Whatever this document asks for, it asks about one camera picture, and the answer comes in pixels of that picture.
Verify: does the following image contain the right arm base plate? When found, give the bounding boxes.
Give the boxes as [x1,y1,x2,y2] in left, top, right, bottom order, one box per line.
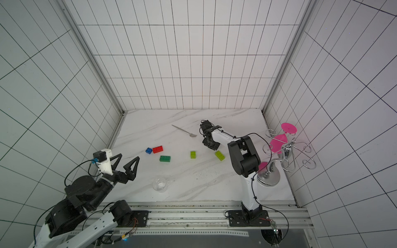
[225,210,271,227]

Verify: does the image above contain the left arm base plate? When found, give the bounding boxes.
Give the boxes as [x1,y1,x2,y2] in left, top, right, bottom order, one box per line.
[123,210,149,228]

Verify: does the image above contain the metal fork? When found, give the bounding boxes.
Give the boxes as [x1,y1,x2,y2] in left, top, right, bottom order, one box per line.
[172,125,197,137]

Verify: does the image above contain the clear glass cup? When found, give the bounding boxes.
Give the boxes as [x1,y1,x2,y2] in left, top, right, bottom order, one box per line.
[152,176,169,193]

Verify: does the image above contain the pink wine glass upper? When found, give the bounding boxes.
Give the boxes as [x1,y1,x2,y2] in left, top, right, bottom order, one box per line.
[281,123,297,135]

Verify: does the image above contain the aluminium mounting rail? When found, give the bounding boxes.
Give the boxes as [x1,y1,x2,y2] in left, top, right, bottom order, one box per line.
[129,200,314,236]

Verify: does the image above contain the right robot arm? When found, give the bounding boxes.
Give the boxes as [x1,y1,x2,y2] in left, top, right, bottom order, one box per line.
[200,120,263,221]

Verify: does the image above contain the dark green lego brick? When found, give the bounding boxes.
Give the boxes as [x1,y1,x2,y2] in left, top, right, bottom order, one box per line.
[159,156,171,162]

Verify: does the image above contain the long lime lego brick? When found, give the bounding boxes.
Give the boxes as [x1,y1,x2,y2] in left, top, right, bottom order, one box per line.
[215,151,225,161]

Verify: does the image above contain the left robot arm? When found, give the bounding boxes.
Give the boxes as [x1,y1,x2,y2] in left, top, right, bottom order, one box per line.
[30,151,148,248]

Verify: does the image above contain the pink wine glass lower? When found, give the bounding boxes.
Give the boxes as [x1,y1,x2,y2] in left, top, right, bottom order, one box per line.
[270,134,288,154]

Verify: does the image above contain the pink wine glass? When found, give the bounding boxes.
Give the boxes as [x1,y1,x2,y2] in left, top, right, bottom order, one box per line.
[281,123,297,135]
[270,134,288,154]

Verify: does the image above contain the red lego brick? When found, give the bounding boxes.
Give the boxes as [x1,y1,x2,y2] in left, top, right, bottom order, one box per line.
[153,146,163,154]

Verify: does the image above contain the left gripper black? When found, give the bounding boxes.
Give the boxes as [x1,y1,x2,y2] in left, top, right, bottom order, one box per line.
[87,154,141,209]

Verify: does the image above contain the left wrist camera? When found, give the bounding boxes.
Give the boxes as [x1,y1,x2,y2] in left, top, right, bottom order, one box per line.
[93,149,113,175]

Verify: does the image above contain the chrome glass holder stand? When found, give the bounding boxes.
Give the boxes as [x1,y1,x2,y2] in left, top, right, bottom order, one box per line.
[257,129,317,187]

